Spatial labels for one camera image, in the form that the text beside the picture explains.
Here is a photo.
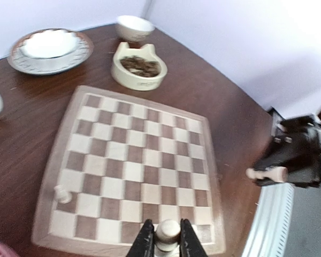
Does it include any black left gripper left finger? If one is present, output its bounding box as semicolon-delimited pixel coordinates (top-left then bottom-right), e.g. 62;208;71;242
126;219;155;257

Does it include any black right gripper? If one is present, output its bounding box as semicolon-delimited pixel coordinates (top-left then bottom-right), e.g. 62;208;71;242
253;115;321;188

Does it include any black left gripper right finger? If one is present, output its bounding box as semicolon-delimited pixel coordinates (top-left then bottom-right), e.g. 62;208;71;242
179;219;208;257

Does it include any white queen chess piece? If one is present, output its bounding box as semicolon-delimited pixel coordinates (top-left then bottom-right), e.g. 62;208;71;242
155;219;181;256

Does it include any white knight chess piece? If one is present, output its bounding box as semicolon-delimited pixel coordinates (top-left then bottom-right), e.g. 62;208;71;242
54;185;72;204

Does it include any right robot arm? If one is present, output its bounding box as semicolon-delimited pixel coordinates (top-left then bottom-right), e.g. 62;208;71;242
246;108;321;188

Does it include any wooden chess board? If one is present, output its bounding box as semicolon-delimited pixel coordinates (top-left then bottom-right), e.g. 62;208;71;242
32;86;226;256

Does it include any dark chess pieces pile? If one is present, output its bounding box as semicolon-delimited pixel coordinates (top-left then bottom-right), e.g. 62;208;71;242
120;56;160;78

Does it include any cream cat-ear bowl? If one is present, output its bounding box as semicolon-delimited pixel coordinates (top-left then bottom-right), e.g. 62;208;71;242
111;42;167;91

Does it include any small white floral bowl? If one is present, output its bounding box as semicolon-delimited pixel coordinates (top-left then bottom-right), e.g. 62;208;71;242
116;15;155;42

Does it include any white scalloped bowl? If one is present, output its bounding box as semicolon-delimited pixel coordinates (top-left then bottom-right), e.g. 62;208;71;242
20;29;80;59

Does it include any patterned ceramic plate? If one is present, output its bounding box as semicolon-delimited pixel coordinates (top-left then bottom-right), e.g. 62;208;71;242
7;28;94;75

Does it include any aluminium front rail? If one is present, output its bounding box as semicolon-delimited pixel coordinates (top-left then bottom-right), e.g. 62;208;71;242
241;183;294;257

